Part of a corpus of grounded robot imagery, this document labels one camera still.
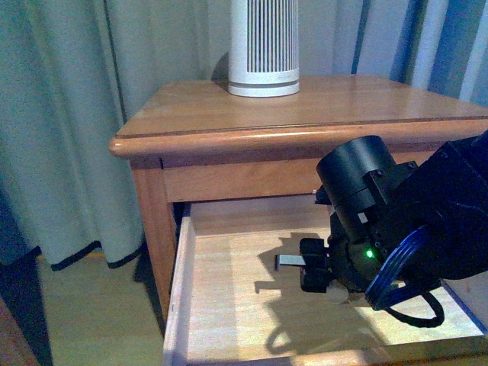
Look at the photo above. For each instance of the light grey curtain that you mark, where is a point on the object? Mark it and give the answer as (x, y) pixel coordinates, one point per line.
(73, 72)

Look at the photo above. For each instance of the wooden top drawer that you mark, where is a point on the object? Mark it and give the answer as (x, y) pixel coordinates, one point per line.
(230, 306)

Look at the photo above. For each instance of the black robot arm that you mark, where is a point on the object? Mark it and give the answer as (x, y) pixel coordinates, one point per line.
(417, 223)

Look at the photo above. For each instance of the wooden nightstand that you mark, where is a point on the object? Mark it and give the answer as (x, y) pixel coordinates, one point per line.
(194, 142)

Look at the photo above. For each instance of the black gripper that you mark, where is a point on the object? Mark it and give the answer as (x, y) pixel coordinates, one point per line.
(351, 256)

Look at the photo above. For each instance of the white cylindrical air purifier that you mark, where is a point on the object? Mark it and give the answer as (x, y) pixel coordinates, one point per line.
(264, 49)

